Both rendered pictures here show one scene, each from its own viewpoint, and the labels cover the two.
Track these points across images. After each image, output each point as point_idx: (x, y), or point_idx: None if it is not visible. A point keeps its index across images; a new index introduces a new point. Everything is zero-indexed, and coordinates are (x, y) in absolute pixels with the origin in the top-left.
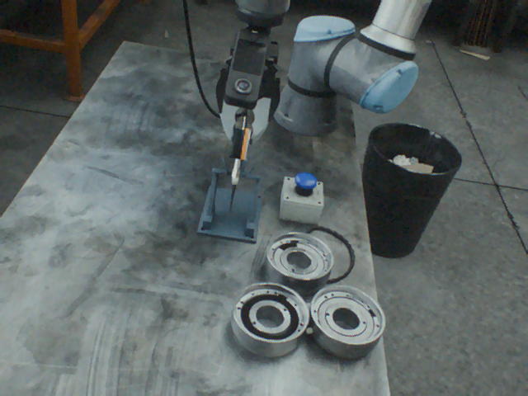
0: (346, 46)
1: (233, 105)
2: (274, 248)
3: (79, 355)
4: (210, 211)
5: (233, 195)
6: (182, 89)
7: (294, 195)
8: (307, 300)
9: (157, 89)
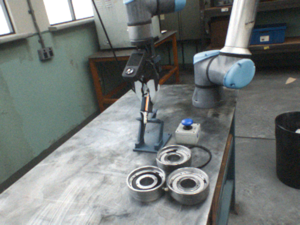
0: (214, 59)
1: (127, 80)
2: (162, 153)
3: (60, 196)
4: (138, 139)
5: (156, 134)
6: None
7: (182, 130)
8: None
9: None
